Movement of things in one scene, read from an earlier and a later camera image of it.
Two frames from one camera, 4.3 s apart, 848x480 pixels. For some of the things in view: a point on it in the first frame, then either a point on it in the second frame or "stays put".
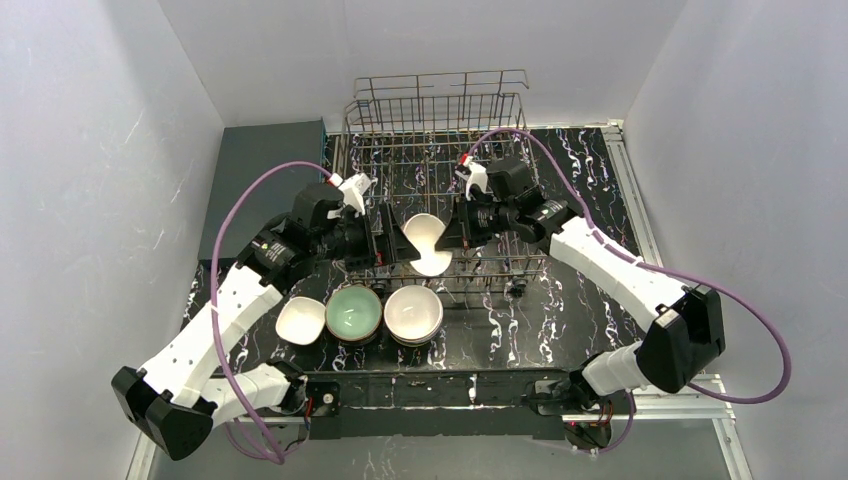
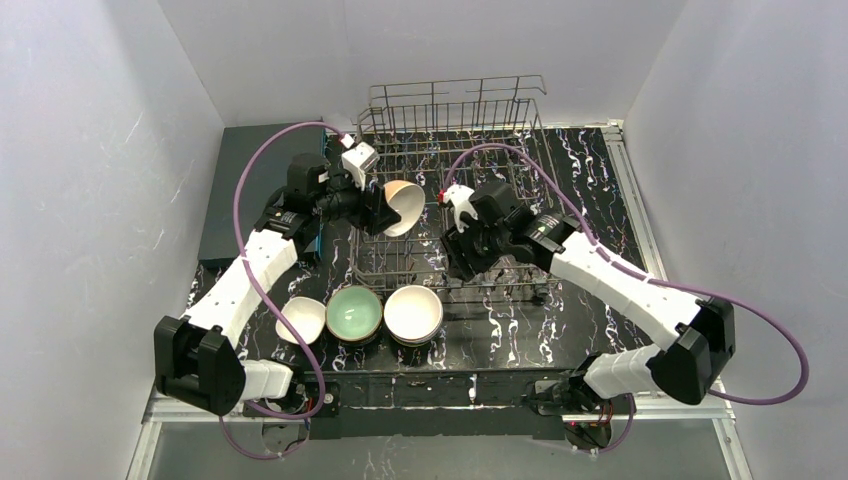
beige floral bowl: x=423 y=231 → x=409 y=200
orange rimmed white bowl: x=413 y=316 stays put
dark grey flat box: x=246 y=150 stays put
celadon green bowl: x=354 y=313 stays put
